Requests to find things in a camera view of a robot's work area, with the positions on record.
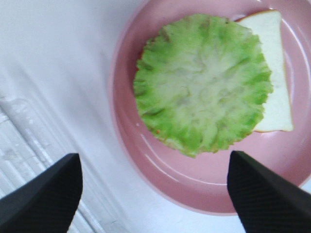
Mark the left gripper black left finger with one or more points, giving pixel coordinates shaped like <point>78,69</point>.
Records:
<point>46,204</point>

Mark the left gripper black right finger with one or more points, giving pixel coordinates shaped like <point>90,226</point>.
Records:
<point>264,201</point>

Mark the bread slice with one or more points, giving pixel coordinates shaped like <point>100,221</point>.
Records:
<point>277,108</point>

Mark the green lettuce leaf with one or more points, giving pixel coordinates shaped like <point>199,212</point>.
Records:
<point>201,84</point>

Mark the left clear plastic tray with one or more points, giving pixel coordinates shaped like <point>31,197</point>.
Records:
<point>29,144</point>

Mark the pink round plate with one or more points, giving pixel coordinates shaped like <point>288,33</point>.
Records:
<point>200,183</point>

